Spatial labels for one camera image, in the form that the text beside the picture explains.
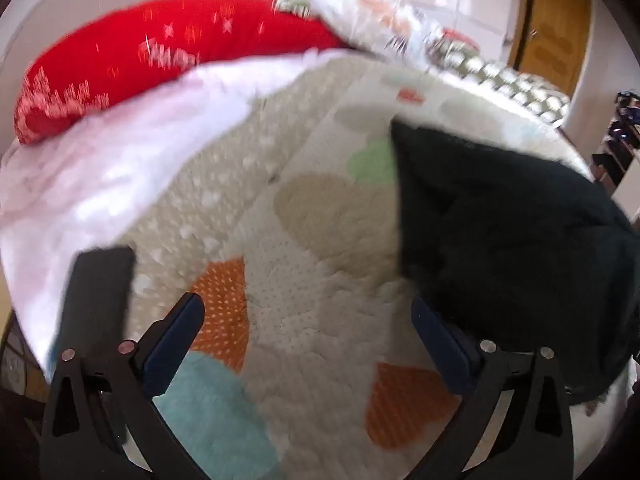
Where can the heart-patterned quilt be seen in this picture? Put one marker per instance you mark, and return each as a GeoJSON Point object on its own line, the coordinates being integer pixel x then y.
{"type": "Point", "coordinates": [310, 220]}

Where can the black pants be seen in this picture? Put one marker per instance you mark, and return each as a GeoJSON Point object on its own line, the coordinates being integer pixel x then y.
{"type": "Point", "coordinates": [500, 210]}

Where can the wooden door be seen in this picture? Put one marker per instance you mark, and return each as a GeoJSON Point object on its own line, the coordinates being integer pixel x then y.
{"type": "Point", "coordinates": [550, 35]}

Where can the rack with clothes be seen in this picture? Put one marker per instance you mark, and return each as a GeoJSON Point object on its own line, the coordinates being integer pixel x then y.
{"type": "Point", "coordinates": [617, 130]}

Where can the white bed sheet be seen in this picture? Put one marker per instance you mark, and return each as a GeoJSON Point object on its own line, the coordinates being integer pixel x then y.
{"type": "Point", "coordinates": [100, 170]}

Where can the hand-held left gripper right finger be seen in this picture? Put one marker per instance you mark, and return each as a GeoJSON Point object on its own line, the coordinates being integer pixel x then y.
{"type": "Point", "coordinates": [440, 347]}

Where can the green dotted bolster pillow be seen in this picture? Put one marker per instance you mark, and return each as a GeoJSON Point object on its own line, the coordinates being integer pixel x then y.
{"type": "Point", "coordinates": [510, 85]}

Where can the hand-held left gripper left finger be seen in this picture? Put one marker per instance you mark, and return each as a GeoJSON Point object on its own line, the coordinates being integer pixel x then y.
{"type": "Point", "coordinates": [170, 342]}

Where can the red patterned pillow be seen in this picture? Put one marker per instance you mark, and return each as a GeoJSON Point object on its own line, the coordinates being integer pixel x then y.
{"type": "Point", "coordinates": [150, 35]}

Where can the white floral pillow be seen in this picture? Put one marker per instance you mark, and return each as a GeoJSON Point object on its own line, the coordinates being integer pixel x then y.
{"type": "Point", "coordinates": [370, 15]}

